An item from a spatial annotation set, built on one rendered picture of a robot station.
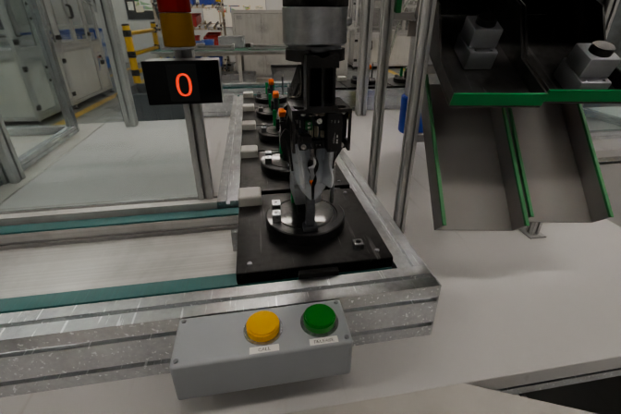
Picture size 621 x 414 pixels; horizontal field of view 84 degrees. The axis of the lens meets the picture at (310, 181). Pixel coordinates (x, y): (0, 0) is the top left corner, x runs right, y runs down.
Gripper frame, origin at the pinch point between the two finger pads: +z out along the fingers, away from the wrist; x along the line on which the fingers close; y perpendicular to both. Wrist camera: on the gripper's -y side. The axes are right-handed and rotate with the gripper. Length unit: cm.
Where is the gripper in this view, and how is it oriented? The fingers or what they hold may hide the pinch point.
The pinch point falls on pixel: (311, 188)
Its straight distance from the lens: 51.7
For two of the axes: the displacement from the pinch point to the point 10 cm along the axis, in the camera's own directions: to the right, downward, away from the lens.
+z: 0.0, 9.0, 4.4
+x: 9.9, -0.7, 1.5
